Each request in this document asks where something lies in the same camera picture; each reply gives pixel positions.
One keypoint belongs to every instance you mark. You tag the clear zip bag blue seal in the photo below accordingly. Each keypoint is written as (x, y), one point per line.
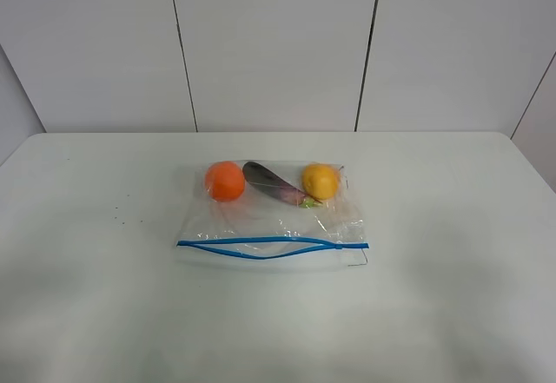
(257, 232)

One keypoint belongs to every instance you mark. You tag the purple eggplant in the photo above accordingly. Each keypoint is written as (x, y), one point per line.
(272, 185)

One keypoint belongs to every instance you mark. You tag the yellow pear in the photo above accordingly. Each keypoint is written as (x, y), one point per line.
(321, 181)

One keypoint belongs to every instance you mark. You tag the orange fruit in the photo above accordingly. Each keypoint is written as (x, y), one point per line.
(224, 181)

